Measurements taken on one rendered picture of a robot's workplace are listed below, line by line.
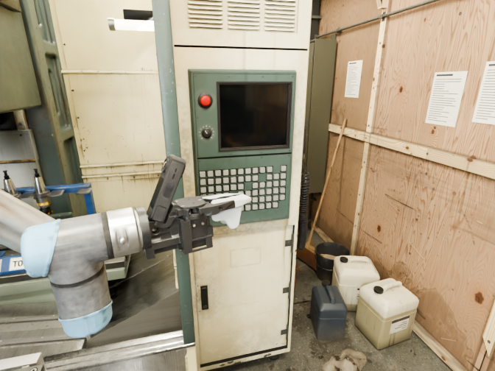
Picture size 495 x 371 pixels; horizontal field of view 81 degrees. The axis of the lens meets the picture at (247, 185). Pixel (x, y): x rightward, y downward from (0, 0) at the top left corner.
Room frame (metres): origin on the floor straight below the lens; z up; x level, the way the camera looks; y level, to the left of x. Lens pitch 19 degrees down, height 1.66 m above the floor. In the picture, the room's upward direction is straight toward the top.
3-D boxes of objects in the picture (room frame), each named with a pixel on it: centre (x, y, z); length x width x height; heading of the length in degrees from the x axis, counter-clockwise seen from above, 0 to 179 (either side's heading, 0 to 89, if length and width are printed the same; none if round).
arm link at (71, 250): (0.39, 0.27, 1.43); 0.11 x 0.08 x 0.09; 118
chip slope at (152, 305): (1.35, 0.73, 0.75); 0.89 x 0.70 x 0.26; 14
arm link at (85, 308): (0.40, 0.27, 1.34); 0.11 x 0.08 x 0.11; 28
